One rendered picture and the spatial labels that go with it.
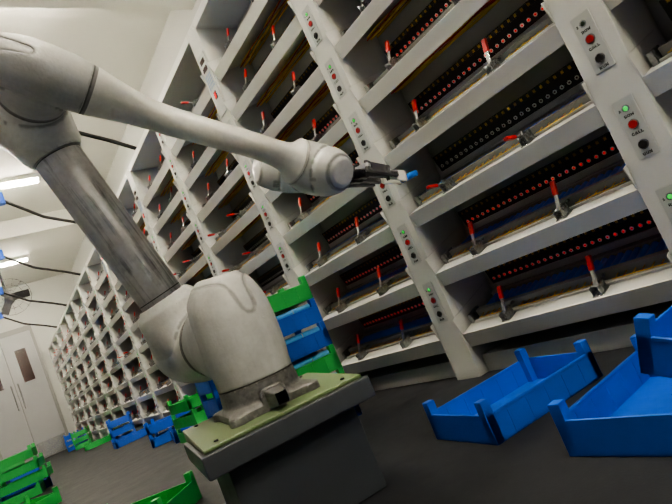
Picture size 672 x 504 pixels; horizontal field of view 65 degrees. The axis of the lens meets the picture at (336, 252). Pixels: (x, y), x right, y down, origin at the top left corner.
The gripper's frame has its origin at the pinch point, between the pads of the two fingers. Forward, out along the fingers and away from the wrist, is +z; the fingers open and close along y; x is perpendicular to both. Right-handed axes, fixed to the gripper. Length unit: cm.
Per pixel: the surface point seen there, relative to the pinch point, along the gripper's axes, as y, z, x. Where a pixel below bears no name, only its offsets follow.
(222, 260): 147, 3, -21
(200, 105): 99, -15, -80
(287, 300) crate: 43, -17, 24
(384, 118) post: 7.0, 7.9, -23.3
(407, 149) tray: -2.7, 5.1, -7.5
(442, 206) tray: -5.6, 10.0, 10.9
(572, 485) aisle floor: -55, -30, 71
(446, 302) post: 7.2, 15.3, 35.4
